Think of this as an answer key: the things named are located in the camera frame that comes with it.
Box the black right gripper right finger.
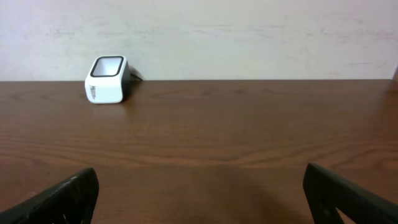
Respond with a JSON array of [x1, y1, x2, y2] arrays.
[[303, 163, 397, 224]]

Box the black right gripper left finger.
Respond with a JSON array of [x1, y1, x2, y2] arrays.
[[1, 167, 99, 224]]

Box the white barcode scanner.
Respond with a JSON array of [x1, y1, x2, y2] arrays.
[[85, 55, 131, 104]]

